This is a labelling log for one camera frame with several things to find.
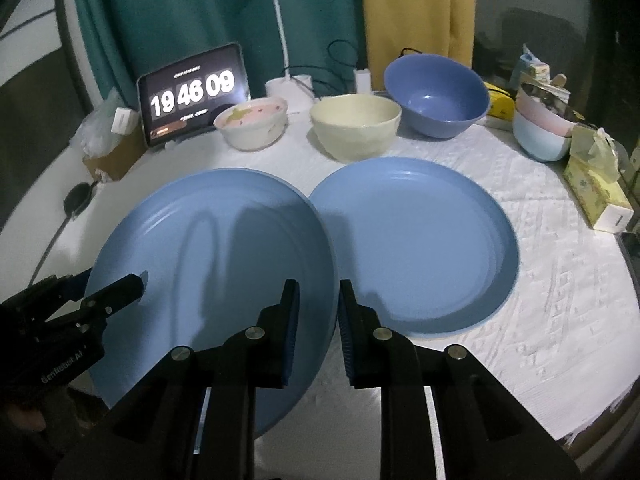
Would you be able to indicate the small white box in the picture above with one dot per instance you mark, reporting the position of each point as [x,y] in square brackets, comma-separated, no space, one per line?
[124,121]

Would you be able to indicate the teal curtain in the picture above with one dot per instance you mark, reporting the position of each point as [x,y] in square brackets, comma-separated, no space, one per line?
[175,10]

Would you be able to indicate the cardboard box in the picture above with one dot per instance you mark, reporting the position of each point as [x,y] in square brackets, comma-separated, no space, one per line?
[115,157]

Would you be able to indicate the tablet with clock display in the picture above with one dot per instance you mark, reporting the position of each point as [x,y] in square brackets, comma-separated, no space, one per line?
[190,95]

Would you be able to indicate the pink strawberry bowl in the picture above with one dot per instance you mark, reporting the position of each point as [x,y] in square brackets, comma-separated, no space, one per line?
[250,132]

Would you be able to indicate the yellow tissue pack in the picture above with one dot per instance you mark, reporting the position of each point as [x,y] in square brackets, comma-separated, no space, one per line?
[595,195]

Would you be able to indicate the yellow wipes packet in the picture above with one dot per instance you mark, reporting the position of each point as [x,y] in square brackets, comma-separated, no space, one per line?
[500,105]

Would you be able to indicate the wooden spoon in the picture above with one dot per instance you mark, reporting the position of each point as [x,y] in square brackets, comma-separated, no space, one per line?
[559,80]

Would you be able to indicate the black spoon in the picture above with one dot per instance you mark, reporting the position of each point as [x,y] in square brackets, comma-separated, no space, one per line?
[76,199]

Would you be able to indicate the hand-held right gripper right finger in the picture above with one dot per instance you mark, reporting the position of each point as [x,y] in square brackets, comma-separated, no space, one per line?
[347,330]

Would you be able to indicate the white slotted basket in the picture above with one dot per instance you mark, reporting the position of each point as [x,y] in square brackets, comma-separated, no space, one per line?
[537,79]

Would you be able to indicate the white charger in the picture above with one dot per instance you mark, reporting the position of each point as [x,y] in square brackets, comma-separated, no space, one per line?
[363,80]

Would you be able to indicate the yellow curtain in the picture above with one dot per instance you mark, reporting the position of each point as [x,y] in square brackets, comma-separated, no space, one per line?
[415,10]

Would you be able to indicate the light blue bowl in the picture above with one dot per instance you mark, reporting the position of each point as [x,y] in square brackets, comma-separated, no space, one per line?
[537,142]

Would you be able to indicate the steel bowl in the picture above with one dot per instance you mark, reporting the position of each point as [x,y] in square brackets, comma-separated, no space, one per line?
[550,102]

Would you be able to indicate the blue plate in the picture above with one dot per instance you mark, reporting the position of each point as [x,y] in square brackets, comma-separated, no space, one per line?
[200,260]
[415,240]

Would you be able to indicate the blue white carton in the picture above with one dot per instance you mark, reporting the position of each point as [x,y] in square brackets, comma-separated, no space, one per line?
[530,62]

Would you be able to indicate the cream bowl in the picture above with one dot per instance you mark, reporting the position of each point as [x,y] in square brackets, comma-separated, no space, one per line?
[350,135]

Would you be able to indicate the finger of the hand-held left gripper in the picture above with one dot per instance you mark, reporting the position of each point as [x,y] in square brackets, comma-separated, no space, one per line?
[72,286]
[120,295]

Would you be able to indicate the person's left hand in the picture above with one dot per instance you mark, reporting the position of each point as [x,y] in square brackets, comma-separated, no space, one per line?
[17,416]

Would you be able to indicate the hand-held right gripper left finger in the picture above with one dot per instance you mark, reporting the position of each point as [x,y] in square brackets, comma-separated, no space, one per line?
[292,330]

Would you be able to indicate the large blue bowl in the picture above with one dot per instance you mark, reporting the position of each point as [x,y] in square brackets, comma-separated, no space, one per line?
[430,90]

